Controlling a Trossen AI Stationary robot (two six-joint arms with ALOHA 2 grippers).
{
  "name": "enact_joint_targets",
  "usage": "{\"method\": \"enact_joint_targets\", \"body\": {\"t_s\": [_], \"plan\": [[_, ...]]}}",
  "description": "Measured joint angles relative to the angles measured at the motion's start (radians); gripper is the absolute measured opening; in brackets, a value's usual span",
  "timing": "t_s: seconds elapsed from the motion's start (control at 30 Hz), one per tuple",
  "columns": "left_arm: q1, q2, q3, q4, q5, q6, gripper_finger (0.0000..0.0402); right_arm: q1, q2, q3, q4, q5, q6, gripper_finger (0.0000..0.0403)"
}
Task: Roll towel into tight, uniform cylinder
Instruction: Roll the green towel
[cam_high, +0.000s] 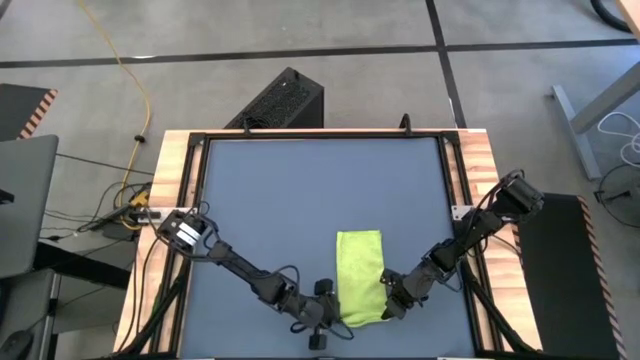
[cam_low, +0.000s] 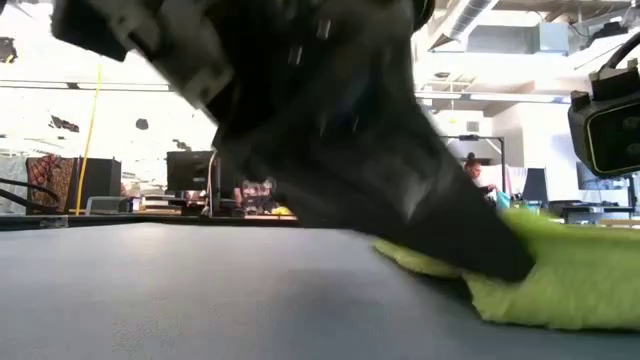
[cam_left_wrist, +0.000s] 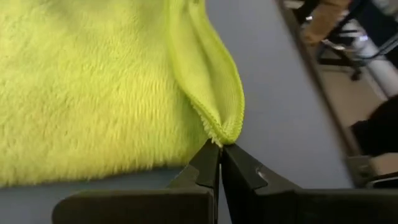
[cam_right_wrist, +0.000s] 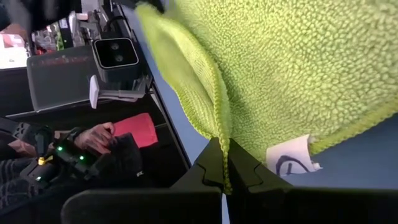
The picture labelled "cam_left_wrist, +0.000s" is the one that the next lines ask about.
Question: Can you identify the black office chair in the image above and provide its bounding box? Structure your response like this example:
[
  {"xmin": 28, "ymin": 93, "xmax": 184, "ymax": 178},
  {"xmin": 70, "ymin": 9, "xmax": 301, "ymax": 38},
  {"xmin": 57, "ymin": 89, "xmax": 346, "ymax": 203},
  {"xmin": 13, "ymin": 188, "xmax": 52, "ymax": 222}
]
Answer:
[{"xmin": 317, "ymin": 18, "xmax": 398, "ymax": 82}]

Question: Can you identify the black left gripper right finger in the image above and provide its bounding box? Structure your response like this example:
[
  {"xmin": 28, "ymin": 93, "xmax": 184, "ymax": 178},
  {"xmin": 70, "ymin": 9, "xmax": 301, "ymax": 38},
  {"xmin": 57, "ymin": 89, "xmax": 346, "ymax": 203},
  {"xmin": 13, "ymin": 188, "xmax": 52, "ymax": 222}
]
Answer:
[{"xmin": 221, "ymin": 143, "xmax": 398, "ymax": 224}]

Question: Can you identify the black bulky object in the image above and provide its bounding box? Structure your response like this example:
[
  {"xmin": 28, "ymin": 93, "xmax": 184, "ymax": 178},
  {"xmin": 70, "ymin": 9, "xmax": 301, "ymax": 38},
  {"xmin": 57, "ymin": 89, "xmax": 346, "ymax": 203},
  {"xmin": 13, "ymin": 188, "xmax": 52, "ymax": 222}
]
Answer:
[{"xmin": 350, "ymin": 95, "xmax": 398, "ymax": 156}]

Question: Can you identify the black metal table frame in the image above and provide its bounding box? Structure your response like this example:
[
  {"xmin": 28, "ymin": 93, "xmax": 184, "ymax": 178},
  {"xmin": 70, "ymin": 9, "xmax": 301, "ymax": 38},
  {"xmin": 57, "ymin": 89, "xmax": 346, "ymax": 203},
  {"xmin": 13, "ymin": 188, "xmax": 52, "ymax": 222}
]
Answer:
[{"xmin": 275, "ymin": 0, "xmax": 363, "ymax": 187}]

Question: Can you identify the blue-grey table mat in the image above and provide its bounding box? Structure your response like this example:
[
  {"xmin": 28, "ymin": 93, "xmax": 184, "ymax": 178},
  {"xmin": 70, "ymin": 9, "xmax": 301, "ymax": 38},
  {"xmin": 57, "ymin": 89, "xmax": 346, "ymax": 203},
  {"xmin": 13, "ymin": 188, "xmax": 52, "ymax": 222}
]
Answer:
[{"xmin": 0, "ymin": 0, "xmax": 354, "ymax": 224}]

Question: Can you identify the yellow-green microfibre towel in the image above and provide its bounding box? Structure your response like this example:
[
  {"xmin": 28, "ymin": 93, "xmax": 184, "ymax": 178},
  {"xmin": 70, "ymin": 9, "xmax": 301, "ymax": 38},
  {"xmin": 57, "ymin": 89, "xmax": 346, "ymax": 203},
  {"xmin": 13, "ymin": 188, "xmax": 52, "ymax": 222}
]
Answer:
[{"xmin": 0, "ymin": 0, "xmax": 246, "ymax": 188}]

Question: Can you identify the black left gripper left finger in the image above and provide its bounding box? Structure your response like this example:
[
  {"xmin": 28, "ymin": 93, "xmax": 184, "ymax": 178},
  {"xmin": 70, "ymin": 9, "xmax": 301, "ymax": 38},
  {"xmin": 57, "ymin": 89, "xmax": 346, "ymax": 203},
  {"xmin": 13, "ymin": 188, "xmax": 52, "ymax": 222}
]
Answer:
[{"xmin": 52, "ymin": 139, "xmax": 222, "ymax": 224}]

